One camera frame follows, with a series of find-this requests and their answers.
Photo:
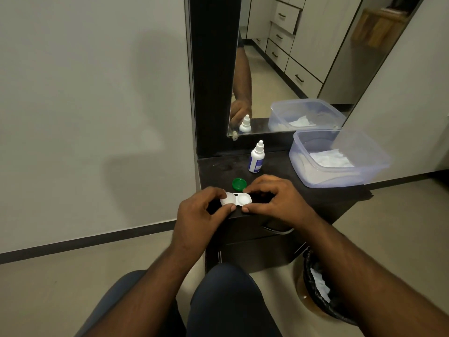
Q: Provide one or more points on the person's right hand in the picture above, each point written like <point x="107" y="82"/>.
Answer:
<point x="286" y="203"/>

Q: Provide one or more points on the person's left hand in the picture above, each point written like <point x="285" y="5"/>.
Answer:
<point x="194" y="222"/>

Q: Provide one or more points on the person's left thumb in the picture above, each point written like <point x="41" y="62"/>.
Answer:
<point x="224" y="213"/>

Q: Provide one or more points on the person's right thumb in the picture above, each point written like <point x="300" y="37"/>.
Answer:
<point x="258" y="209"/>

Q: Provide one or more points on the white contact lens case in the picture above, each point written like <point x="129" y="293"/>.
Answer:
<point x="238" y="198"/>

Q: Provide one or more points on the person's left forearm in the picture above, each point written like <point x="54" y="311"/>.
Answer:
<point x="140" y="294"/>

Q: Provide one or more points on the person's right forearm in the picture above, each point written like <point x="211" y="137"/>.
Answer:
<point x="371" y="277"/>

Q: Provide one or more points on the green screw cap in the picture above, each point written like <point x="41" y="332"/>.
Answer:
<point x="239" y="184"/>

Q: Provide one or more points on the white dropper bottle blue label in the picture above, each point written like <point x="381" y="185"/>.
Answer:
<point x="256" y="160"/>

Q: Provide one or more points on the person's right leg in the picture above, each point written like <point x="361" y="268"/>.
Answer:
<point x="228" y="301"/>

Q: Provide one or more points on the person's leg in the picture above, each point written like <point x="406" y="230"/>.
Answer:
<point x="228" y="301"/>
<point x="115" y="305"/>

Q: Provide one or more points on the brown waste bin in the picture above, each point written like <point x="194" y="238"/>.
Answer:
<point x="302" y="294"/>

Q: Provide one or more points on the crumpled white tissue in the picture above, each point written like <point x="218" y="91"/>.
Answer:
<point x="321" y="286"/>

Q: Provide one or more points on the black bin bag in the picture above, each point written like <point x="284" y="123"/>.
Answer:
<point x="312" y="301"/>

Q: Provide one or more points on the clear plastic container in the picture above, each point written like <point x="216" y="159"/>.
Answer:
<point x="364" y="161"/>

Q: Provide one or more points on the dark wooden vanity unit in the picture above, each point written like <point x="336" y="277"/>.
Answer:
<point x="214" y="84"/>

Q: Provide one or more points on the person's left leg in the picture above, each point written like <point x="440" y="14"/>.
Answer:
<point x="115" y="305"/>

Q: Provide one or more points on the wall mirror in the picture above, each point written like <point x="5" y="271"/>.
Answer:
<point x="315" y="49"/>

